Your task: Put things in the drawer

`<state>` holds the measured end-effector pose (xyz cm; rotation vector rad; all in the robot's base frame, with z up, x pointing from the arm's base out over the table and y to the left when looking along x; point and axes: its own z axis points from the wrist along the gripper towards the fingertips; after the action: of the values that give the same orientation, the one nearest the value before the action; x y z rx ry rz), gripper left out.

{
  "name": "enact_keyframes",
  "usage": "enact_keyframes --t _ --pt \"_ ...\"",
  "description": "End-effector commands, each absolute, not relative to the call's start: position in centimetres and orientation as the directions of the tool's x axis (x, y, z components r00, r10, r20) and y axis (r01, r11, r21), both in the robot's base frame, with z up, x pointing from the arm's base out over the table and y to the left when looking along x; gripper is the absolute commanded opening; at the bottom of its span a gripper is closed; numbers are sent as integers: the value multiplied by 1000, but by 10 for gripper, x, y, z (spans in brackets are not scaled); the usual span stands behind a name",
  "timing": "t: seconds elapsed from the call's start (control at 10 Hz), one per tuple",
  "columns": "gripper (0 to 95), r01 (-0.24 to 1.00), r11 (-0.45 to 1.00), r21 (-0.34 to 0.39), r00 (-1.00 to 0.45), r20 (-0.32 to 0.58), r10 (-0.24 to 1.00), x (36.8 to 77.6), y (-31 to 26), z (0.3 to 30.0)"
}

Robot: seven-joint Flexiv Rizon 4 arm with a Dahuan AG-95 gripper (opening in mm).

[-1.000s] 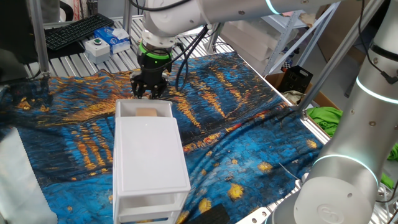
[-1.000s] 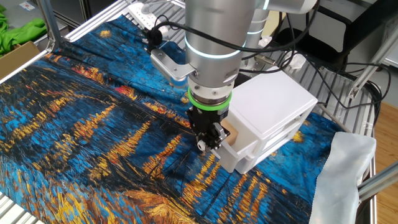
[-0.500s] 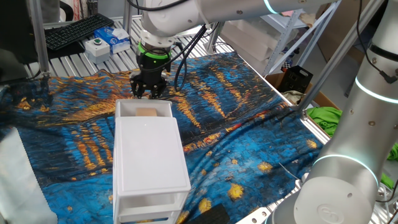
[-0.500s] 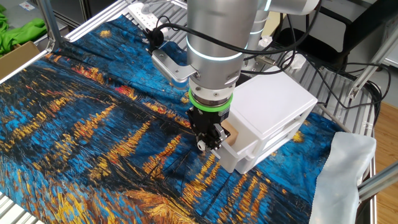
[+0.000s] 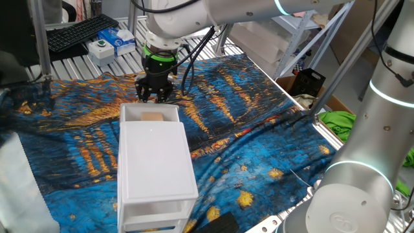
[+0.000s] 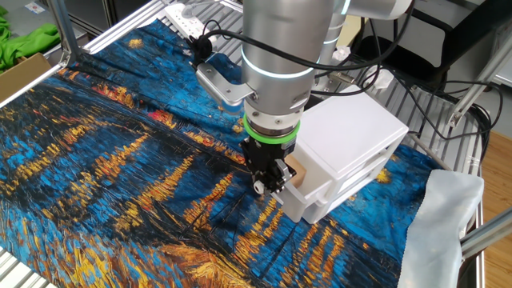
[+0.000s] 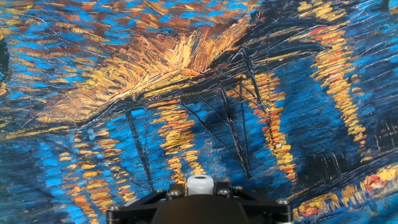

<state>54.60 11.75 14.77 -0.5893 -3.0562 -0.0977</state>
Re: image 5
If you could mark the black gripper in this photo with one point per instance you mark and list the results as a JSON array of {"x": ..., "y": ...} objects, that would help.
[{"x": 158, "y": 74}]

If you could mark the wooden cube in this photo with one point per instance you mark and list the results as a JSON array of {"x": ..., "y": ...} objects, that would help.
[{"x": 152, "y": 116}]

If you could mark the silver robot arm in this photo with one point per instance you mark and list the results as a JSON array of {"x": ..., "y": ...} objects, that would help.
[{"x": 372, "y": 145}]

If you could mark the white plastic drawer cabinet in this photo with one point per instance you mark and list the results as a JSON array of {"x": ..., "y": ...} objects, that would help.
[{"x": 155, "y": 161}]

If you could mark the blue tissue box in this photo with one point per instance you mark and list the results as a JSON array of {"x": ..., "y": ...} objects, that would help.
[{"x": 114, "y": 40}]

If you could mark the white button box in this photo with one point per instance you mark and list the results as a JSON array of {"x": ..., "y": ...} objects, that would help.
[{"x": 101, "y": 53}]

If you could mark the black keyboard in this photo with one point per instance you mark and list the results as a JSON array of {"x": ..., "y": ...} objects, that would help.
[{"x": 81, "y": 32}]

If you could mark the starry night painted tablecloth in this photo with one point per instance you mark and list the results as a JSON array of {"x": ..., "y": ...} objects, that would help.
[{"x": 252, "y": 142}]

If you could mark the white foam boxes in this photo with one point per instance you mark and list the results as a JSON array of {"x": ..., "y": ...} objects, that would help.
[{"x": 258, "y": 42}]

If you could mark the black plastic crate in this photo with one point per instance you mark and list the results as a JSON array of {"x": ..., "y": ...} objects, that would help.
[{"x": 307, "y": 82}]

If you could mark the grey metal shelf rack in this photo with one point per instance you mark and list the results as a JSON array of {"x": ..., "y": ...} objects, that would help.
[{"x": 297, "y": 35}]

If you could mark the cardboard box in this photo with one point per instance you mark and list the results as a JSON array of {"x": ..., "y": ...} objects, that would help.
[{"x": 336, "y": 103}]

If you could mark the green cloth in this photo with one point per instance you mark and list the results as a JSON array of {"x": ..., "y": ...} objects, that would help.
[{"x": 338, "y": 124}]

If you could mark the aluminium frame strut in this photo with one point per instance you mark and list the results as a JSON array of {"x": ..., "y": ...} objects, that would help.
[
  {"x": 132, "y": 16},
  {"x": 40, "y": 42},
  {"x": 349, "y": 61}
]

